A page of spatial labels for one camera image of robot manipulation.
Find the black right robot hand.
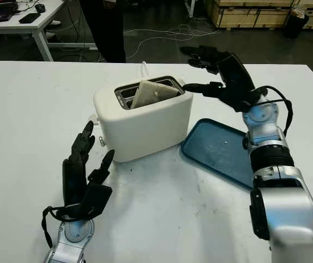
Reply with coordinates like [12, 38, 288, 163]
[179, 45, 257, 101]

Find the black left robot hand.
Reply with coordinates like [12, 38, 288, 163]
[61, 120, 115, 208]

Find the slice of bread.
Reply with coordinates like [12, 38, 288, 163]
[130, 79, 179, 108]

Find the white two-slot toaster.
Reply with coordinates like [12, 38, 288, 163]
[88, 75, 194, 163]

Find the blue plastic tray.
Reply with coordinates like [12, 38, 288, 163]
[180, 118, 256, 191]

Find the black waste bin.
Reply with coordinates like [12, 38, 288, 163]
[283, 9, 310, 39]

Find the person in black trousers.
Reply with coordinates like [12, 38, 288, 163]
[81, 0, 127, 64]

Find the black smartphone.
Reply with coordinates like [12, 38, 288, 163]
[19, 13, 41, 24]

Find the white office desk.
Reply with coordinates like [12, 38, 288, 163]
[0, 0, 100, 61]

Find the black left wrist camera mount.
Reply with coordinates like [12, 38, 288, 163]
[55, 182, 113, 221]

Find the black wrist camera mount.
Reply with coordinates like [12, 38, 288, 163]
[222, 92, 256, 113]
[55, 182, 113, 221]

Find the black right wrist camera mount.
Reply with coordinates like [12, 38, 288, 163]
[222, 92, 256, 113]

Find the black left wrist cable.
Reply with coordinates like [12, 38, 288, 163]
[41, 205, 61, 249]

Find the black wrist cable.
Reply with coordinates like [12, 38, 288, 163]
[41, 205, 61, 249]
[256, 85, 294, 138]

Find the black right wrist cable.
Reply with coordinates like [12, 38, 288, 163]
[256, 85, 294, 138]

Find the white floor cable tangle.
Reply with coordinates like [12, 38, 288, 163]
[126, 23, 221, 60]

